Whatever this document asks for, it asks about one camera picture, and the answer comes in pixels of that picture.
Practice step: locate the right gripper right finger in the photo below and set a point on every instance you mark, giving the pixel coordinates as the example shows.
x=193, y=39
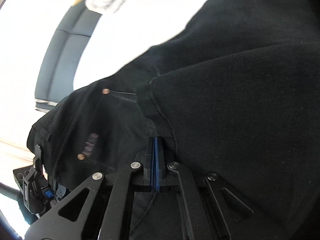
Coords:
x=166, y=169

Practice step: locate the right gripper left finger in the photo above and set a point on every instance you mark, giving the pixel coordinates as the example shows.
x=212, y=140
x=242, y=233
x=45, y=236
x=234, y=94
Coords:
x=146, y=158

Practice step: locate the black denim pants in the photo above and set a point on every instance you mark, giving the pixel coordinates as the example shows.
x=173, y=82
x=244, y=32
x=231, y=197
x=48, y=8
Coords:
x=236, y=93

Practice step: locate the dark grey upholstered headboard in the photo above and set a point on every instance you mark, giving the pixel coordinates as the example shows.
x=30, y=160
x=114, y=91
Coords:
x=60, y=62

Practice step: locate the white mattress bed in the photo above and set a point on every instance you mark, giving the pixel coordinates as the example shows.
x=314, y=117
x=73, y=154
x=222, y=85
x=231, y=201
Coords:
x=27, y=27

